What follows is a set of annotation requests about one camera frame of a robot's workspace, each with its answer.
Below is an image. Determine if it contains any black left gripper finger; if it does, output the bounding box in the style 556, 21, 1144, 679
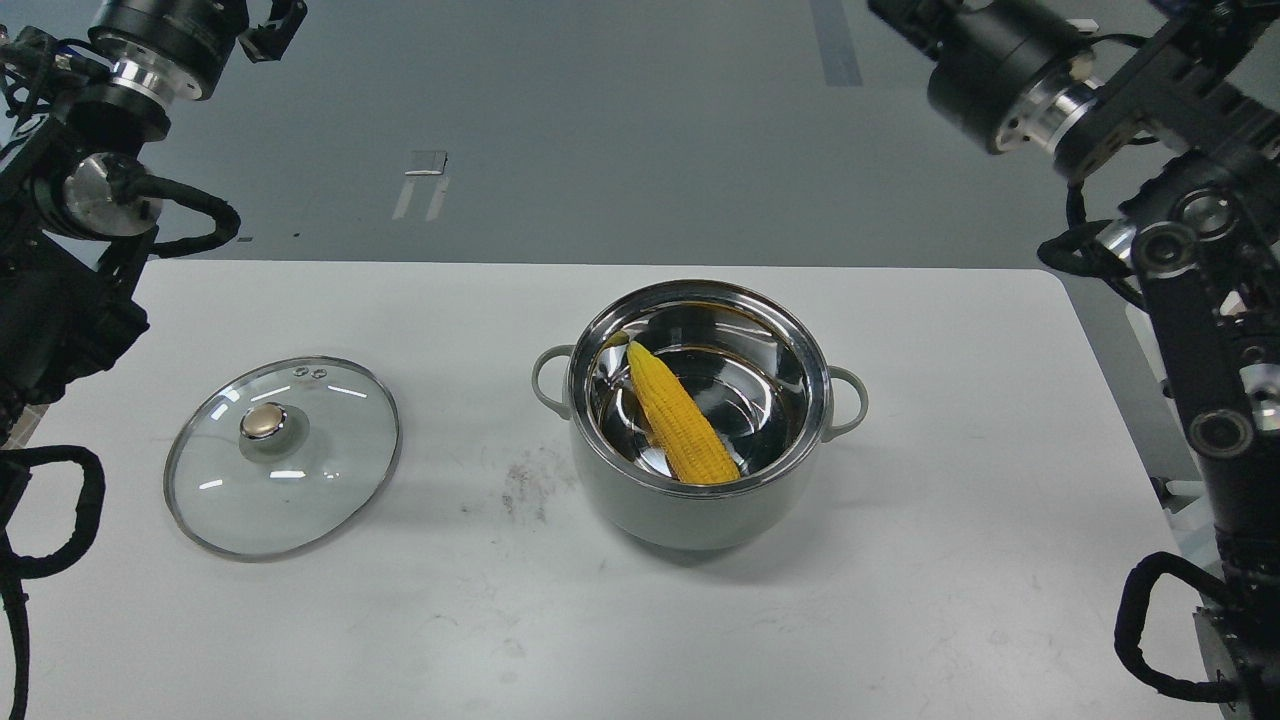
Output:
238, 1, 308, 63

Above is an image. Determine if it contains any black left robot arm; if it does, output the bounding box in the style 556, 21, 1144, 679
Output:
1, 1, 308, 719

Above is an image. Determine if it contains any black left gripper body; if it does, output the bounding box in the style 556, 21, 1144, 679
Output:
88, 1, 250, 101

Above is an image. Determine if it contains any glass pot lid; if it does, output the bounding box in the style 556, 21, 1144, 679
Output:
163, 356, 401, 562

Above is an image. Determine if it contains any grey steel cooking pot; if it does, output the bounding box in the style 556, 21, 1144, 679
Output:
530, 279, 870, 551

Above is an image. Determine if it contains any white bar on floor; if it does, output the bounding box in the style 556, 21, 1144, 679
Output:
1064, 18, 1100, 36

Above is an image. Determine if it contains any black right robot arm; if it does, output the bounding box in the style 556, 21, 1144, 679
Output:
869, 1, 1279, 719

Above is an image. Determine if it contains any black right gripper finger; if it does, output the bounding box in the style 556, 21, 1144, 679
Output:
867, 0, 965, 61

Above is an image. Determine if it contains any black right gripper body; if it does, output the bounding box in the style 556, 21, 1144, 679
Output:
927, 1, 1098, 155

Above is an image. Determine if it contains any yellow corn cob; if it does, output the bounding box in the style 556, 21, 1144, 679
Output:
626, 340, 741, 486

